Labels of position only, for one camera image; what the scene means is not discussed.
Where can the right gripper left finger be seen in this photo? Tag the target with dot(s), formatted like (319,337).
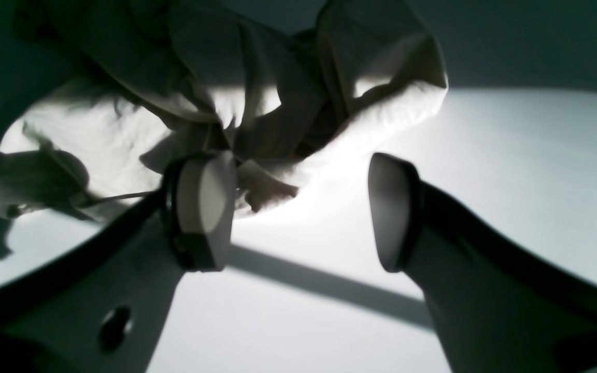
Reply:
(102,306)

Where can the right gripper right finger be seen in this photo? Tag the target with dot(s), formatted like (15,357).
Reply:
(495,306)

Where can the beige t-shirt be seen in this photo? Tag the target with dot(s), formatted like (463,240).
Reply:
(156,81)

